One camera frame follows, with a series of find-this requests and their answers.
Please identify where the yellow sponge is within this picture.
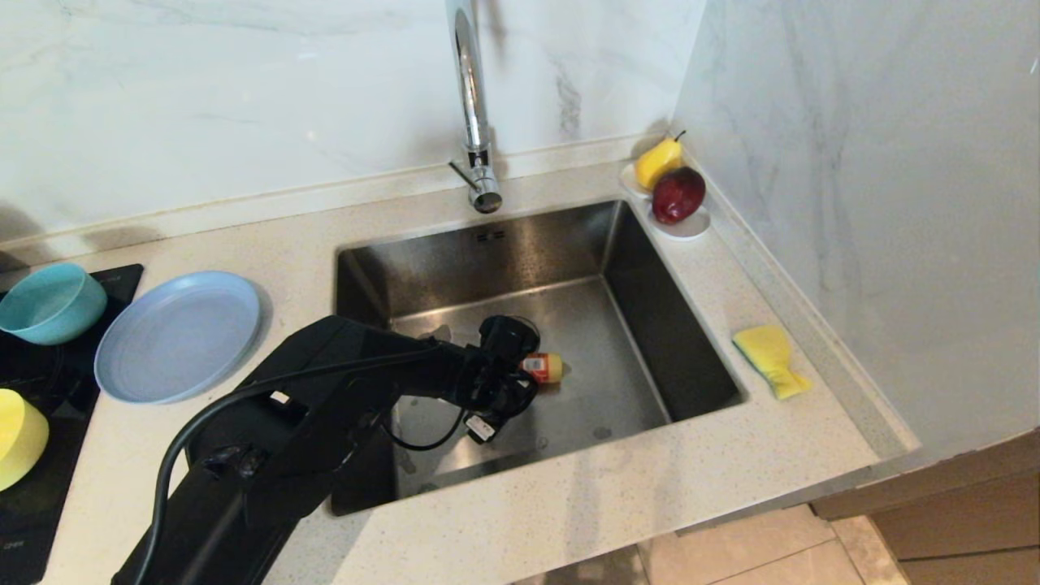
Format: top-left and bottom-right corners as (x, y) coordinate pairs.
(733, 325), (813, 401)

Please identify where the orange dish soap bottle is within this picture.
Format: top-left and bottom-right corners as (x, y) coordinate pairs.
(520, 353), (564, 384)

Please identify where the dark red apple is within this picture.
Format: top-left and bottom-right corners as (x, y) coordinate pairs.
(652, 167), (707, 226)

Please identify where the yellow pear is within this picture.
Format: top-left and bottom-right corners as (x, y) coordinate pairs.
(635, 131), (687, 193)

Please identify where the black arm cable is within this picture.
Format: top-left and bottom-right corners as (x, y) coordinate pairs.
(130, 345), (468, 585)

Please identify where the black induction cooktop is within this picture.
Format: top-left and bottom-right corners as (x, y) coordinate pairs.
(0, 264), (145, 585)

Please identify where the wooden cabinet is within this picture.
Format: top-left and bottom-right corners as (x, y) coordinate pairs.
(808, 427), (1040, 585)

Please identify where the stainless steel sink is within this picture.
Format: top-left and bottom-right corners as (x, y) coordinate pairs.
(329, 199), (748, 517)

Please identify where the chrome faucet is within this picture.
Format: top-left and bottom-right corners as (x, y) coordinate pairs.
(447, 0), (505, 215)

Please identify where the light blue bowl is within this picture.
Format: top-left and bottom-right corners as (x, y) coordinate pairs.
(0, 262), (108, 345)

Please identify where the pale yellow bowl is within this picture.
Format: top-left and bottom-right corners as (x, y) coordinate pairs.
(0, 388), (50, 492)

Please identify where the blue-grey plate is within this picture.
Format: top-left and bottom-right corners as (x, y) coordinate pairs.
(94, 271), (262, 405)

